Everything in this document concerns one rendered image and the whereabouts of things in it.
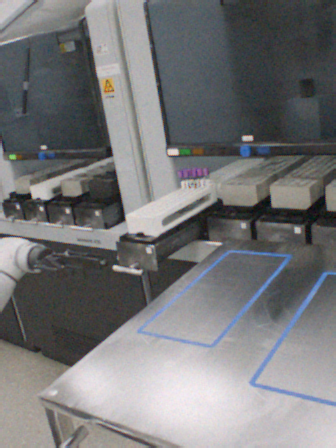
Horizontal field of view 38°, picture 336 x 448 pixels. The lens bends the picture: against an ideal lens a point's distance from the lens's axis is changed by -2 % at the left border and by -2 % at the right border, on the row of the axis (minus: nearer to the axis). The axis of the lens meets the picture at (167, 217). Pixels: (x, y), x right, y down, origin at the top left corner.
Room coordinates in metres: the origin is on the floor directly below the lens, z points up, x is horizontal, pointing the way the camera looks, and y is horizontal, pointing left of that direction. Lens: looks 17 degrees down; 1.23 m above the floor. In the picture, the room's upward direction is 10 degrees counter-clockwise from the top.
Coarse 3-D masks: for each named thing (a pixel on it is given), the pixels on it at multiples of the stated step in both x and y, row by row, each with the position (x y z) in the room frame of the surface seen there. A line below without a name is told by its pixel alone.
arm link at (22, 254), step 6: (24, 246) 1.37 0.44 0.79; (30, 246) 1.37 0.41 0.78; (36, 246) 1.37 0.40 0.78; (42, 246) 1.38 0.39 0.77; (18, 252) 1.37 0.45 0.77; (24, 252) 1.35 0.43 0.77; (30, 252) 1.35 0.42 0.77; (18, 258) 1.36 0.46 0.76; (24, 258) 1.34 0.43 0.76; (18, 264) 1.36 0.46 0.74; (24, 264) 1.34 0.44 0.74; (24, 270) 1.36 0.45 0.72; (30, 270) 1.34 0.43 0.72
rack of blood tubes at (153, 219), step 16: (176, 192) 1.39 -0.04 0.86; (192, 192) 1.36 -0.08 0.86; (208, 192) 1.36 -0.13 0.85; (144, 208) 1.28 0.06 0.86; (160, 208) 1.25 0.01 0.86; (176, 208) 1.25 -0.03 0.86; (192, 208) 1.33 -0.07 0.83; (128, 224) 1.23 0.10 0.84; (144, 224) 1.19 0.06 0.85; (160, 224) 1.19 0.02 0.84
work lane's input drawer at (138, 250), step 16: (208, 208) 1.34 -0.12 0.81; (192, 224) 1.26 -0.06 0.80; (128, 240) 1.20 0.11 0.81; (144, 240) 1.16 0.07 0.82; (160, 240) 1.17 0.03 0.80; (176, 240) 1.20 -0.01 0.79; (192, 240) 1.25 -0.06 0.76; (128, 256) 1.20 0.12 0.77; (144, 256) 1.16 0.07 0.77; (160, 256) 1.15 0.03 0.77; (128, 272) 1.14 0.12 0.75; (144, 272) 1.12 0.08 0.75
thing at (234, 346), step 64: (256, 256) 0.93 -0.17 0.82; (320, 256) 0.88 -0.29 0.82; (192, 320) 0.72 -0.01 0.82; (256, 320) 0.68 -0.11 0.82; (320, 320) 0.65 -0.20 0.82; (64, 384) 0.60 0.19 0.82; (128, 384) 0.57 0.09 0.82; (192, 384) 0.55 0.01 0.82; (256, 384) 0.52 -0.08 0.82; (320, 384) 0.50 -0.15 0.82
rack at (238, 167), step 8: (240, 160) 1.68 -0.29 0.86; (248, 160) 1.66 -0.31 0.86; (256, 160) 1.63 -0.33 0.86; (224, 168) 1.59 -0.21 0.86; (232, 168) 1.57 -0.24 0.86; (240, 168) 1.55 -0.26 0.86; (248, 168) 1.55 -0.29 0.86; (216, 176) 1.50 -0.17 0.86; (224, 176) 1.49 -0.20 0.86; (232, 176) 1.47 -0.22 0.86; (216, 184) 1.42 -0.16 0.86; (216, 192) 1.42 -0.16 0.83
